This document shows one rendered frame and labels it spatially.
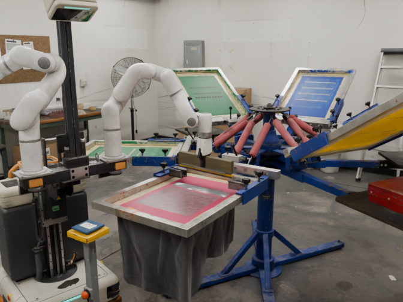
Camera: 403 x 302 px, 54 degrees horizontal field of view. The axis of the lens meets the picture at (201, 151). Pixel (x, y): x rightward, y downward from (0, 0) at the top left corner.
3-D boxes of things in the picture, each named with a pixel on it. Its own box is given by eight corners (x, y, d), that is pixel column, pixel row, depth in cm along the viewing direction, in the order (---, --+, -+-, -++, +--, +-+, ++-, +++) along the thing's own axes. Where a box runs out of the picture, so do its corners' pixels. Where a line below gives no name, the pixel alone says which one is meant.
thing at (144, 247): (187, 311, 186) (186, 227, 175) (118, 281, 210) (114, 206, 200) (191, 308, 188) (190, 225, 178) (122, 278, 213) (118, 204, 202)
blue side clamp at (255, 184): (243, 205, 204) (243, 192, 202) (235, 203, 206) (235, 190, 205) (267, 189, 228) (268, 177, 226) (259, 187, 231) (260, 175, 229)
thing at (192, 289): (189, 307, 188) (189, 225, 177) (183, 305, 189) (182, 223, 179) (236, 265, 225) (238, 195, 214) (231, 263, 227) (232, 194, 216)
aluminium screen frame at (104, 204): (187, 238, 165) (187, 229, 164) (92, 208, 196) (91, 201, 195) (266, 186, 229) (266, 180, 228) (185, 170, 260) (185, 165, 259)
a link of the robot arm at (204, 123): (184, 113, 214) (185, 111, 223) (184, 132, 216) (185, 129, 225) (212, 113, 214) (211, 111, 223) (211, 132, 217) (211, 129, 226)
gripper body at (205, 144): (204, 132, 227) (204, 151, 229) (194, 135, 218) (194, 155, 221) (215, 134, 223) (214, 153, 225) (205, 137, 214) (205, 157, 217)
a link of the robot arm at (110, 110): (101, 131, 213) (99, 102, 209) (105, 127, 225) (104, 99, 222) (119, 131, 213) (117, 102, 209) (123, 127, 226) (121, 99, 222)
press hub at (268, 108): (275, 287, 294) (285, 108, 262) (229, 272, 315) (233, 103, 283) (294, 265, 326) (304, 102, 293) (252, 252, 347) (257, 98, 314)
